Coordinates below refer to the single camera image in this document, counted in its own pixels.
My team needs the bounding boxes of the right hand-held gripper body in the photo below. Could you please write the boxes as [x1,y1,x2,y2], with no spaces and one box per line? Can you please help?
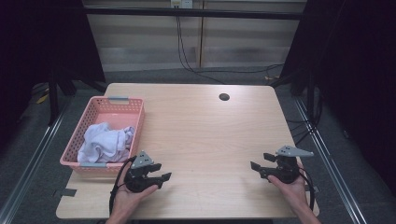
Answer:
[264,145,315,185]

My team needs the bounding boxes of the black horizontal frame bar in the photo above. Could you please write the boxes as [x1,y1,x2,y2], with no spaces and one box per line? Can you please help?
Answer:
[83,7,305,21]

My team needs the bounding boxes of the black floor cables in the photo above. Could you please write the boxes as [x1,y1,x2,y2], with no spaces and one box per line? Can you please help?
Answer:
[285,88,325,147]

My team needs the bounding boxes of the right hand-held gripper black cable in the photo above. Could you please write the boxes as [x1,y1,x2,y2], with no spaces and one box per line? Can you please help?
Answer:
[298,167,316,213]

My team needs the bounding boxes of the black metal stand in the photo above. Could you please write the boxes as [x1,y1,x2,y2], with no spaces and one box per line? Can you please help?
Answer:
[46,73,61,126]

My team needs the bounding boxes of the person's left hand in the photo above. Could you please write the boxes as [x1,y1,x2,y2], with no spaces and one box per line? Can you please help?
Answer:
[112,181,160,219]

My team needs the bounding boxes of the metal floor rail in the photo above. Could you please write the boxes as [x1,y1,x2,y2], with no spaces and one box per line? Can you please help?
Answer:
[293,95,370,224]
[0,101,73,224]

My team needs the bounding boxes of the black wall cable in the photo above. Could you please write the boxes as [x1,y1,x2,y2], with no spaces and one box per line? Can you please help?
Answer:
[177,14,285,75]
[176,14,226,85]

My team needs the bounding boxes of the black curtain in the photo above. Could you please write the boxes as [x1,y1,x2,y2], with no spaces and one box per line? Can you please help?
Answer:
[279,0,396,195]
[0,0,106,152]

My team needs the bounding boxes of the yellow floor object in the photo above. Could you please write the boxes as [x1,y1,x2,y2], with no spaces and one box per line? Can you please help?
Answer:
[35,92,50,105]

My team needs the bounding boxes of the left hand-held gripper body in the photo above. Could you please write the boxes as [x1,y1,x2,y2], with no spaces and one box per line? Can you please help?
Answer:
[123,150,163,194]

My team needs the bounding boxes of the white printed cloth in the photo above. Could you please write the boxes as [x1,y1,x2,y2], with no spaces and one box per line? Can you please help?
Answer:
[77,121,136,164]

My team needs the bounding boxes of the person's right hand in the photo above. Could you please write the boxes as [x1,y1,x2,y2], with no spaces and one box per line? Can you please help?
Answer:
[267,175,310,213]

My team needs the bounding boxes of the white wall socket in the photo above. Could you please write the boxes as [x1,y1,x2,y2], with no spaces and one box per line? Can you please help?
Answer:
[170,0,194,9]

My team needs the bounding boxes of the black tape strip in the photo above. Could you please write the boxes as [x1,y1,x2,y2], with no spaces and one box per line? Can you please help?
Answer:
[52,188,78,199]

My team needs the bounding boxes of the pink plastic basket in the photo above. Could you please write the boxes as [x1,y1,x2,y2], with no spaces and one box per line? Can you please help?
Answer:
[59,95,146,175]

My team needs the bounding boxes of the light wooden post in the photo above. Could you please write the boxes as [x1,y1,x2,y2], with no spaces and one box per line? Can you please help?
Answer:
[198,0,205,68]

